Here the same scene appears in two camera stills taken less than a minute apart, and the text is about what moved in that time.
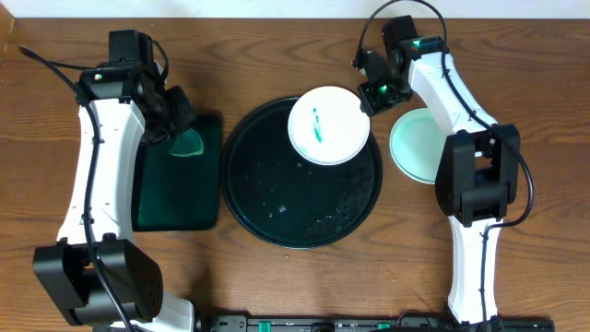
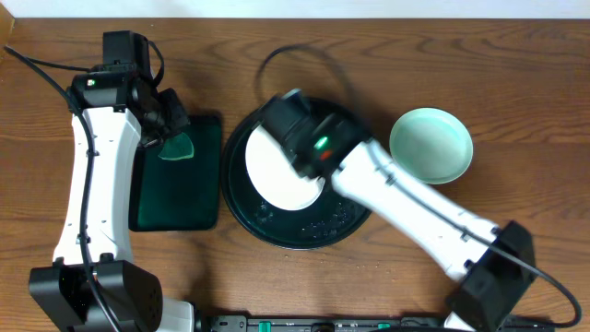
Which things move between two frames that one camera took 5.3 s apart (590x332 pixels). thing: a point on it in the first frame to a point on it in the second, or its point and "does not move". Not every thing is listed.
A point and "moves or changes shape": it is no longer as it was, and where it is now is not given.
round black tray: (284, 198) does not move
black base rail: (374, 324) does not move
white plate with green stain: (327, 125) moves or changes shape
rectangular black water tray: (177, 194) does not move
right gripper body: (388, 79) to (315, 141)
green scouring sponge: (186, 144) moves or changes shape
